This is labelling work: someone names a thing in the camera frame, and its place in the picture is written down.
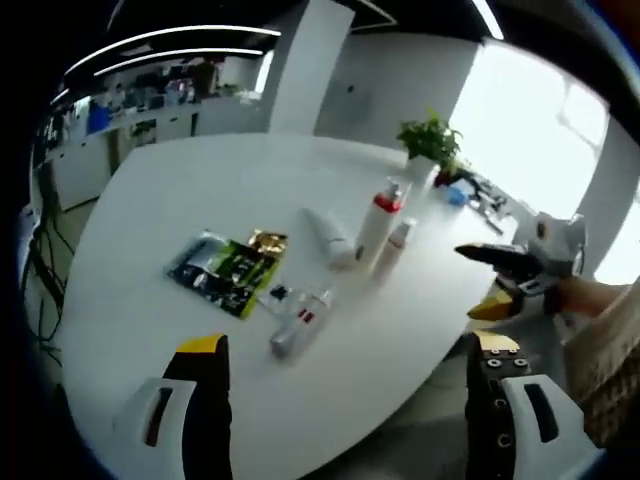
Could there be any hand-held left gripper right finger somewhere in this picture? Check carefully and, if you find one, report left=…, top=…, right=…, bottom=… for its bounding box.
left=464, top=328, right=604, bottom=480

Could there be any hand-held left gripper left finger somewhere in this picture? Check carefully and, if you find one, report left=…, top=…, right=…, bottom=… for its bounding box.
left=112, top=332, right=235, bottom=480

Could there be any white skincare pump bottle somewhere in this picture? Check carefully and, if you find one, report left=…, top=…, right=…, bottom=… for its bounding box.
left=353, top=176, right=407, bottom=274

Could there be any black green skincare sachet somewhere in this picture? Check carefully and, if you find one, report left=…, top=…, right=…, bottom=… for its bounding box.
left=163, top=229, right=280, bottom=321

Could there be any gold foil skincare sachet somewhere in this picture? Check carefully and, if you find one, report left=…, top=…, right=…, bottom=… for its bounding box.
left=247, top=228, right=290, bottom=259

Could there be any white skincare tube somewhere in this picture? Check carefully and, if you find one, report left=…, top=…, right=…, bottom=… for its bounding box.
left=298, top=206, right=362, bottom=274

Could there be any black metal object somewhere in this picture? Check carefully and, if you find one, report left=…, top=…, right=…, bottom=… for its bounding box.
left=467, top=172, right=509, bottom=236

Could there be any blue plastic packet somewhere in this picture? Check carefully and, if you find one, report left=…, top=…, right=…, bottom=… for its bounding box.
left=442, top=183, right=470, bottom=207

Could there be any dark red container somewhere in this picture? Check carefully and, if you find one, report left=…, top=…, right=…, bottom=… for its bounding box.
left=433, top=164, right=474, bottom=190

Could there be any bright window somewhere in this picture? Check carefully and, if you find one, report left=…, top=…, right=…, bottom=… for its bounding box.
left=447, top=37, right=640, bottom=286

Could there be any green potted plant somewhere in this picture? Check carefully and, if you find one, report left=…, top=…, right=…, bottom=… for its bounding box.
left=396, top=105, right=465, bottom=184

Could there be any ceiling light strip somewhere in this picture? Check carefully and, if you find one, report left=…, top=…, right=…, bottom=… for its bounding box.
left=93, top=47, right=266, bottom=77
left=63, top=24, right=282, bottom=77
left=472, top=0, right=505, bottom=41

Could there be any white square pillar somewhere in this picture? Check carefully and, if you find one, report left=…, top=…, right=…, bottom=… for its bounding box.
left=262, top=0, right=356, bottom=136

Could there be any blue barrel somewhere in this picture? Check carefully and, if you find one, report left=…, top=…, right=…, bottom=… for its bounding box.
left=88, top=107, right=112, bottom=135

